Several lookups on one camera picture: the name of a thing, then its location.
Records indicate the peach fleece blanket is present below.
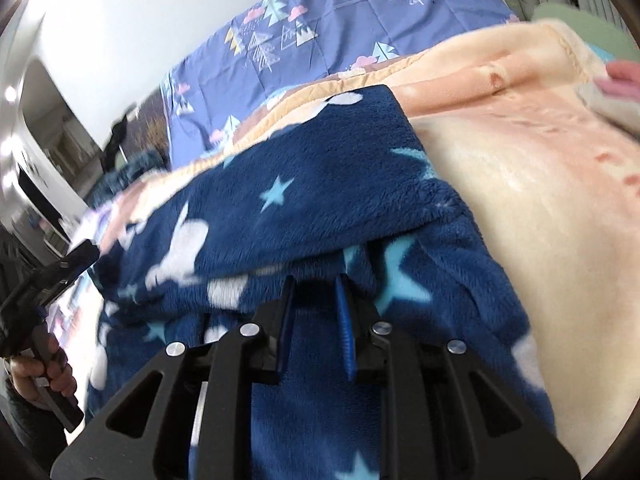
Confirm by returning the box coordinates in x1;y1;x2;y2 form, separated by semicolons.
75;17;640;480

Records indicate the person's left forearm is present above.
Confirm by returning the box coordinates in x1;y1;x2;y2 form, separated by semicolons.
0;377;68;463

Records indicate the black strap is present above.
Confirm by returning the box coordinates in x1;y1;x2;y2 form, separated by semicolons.
99;104;141;173

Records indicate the pink folded cloth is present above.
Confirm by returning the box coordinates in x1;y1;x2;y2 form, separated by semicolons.
592;59;640;98

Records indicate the dark teal knitted cloth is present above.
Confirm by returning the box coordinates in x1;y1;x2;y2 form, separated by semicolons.
87;147;168;206

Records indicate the purple tree print bedsheet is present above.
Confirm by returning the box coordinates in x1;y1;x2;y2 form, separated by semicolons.
161;0;521;163

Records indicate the navy star print fleece garment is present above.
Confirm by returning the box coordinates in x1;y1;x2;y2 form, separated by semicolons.
86;84;558;480

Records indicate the white cabinet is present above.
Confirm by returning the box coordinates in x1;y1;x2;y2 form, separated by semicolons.
0;55;108;243

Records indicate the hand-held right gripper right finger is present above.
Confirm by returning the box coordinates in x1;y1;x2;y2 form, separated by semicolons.
336;274;582;480

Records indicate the person's left hand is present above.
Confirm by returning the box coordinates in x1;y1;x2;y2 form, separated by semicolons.
9;332;77;407

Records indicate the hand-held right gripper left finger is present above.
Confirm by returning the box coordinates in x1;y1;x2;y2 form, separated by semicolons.
50;276;297;480

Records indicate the green pillow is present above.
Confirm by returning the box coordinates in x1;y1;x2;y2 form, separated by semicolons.
530;1;636;61

